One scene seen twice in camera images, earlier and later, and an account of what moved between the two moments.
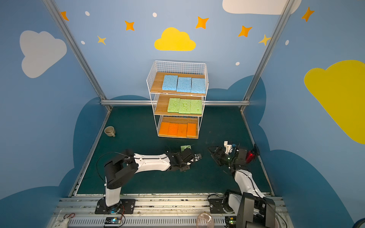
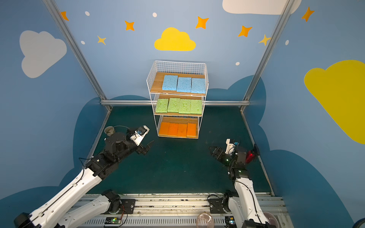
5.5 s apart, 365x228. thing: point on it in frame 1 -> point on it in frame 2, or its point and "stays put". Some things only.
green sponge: x=196 y=106 stays put
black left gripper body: x=187 y=156 -> x=141 y=148
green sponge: x=183 y=147 -> x=162 y=106
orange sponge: x=191 y=130 stays put
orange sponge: x=173 y=129 stays put
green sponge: x=173 y=105 stays put
